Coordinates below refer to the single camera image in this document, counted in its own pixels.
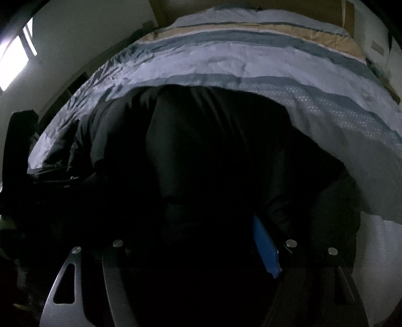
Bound black puffer jacket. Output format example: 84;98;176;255
67;84;362;327

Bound window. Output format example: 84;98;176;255
0;17;39;92

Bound bed with striped duvet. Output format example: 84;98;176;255
28;6;402;327

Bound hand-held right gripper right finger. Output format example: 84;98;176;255
252;216;370;327

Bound wooden headboard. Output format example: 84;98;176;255
149;0;356;37

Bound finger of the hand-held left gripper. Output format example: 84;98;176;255
28;166;98;190

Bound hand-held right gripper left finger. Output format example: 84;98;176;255
39;239;139;327

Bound wall switch plate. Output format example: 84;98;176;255
371;39;388;57

